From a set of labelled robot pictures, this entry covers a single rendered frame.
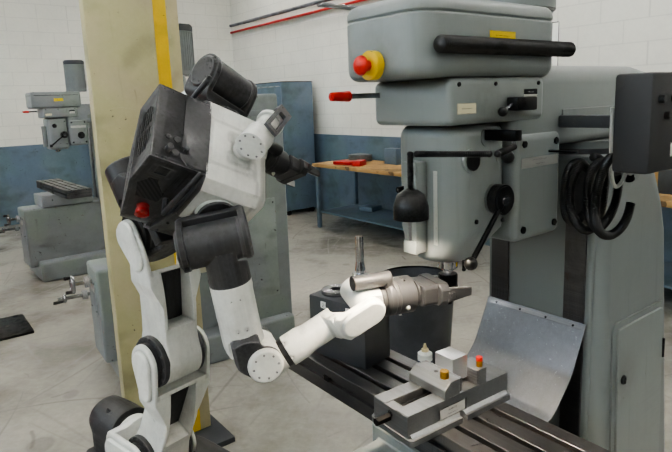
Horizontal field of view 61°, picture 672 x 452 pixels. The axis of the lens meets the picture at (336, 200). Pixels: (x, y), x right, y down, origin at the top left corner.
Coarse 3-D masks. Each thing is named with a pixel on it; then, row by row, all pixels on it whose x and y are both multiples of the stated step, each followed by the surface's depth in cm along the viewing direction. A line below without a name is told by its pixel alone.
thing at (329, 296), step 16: (336, 288) 179; (320, 304) 174; (336, 304) 170; (384, 320) 171; (368, 336) 165; (384, 336) 171; (320, 352) 178; (336, 352) 173; (352, 352) 168; (368, 352) 166; (384, 352) 172
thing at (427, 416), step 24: (408, 384) 143; (480, 384) 142; (504, 384) 148; (384, 408) 135; (408, 408) 132; (432, 408) 133; (456, 408) 138; (480, 408) 141; (408, 432) 129; (432, 432) 132
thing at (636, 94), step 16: (624, 80) 120; (640, 80) 118; (656, 80) 117; (624, 96) 121; (640, 96) 118; (656, 96) 117; (624, 112) 121; (640, 112) 119; (656, 112) 118; (624, 128) 122; (640, 128) 119; (656, 128) 119; (624, 144) 122; (640, 144) 119; (656, 144) 120; (624, 160) 123; (640, 160) 120; (656, 160) 121
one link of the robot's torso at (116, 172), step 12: (108, 168) 155; (120, 168) 154; (108, 180) 156; (120, 180) 150; (120, 192) 151; (120, 204) 154; (156, 240) 144; (168, 240) 145; (156, 252) 150; (168, 252) 155
